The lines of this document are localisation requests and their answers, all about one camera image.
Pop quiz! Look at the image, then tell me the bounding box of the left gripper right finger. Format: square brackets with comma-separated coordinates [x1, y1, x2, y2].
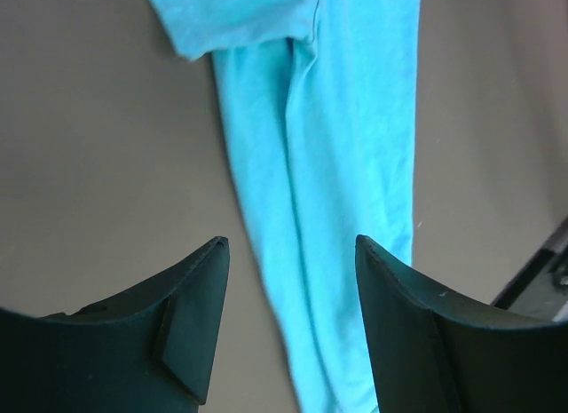
[356, 235, 567, 412]

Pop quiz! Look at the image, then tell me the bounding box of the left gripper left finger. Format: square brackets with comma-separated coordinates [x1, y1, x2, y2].
[1, 237, 230, 412]

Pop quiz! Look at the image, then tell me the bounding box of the bright cyan t shirt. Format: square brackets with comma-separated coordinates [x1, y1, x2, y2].
[148, 0, 421, 412]

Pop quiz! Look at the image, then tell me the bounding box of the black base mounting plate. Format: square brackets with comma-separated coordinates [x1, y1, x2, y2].
[492, 218, 567, 322]

